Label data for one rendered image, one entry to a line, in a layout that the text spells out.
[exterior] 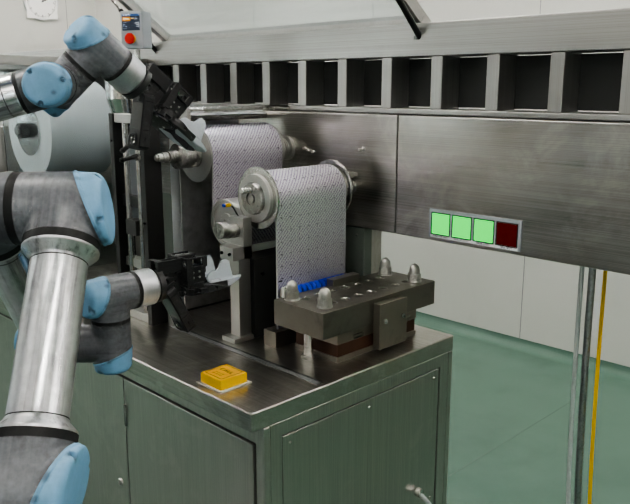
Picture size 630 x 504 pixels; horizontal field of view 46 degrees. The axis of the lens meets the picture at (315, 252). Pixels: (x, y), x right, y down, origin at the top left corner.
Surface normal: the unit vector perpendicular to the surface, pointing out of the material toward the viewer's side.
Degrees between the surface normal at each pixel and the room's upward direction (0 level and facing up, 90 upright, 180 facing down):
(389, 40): 90
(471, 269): 90
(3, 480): 50
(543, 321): 90
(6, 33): 90
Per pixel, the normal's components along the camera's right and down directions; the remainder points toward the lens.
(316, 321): -0.71, 0.15
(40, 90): 0.17, 0.22
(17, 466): 0.10, -0.41
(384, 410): 0.70, 0.16
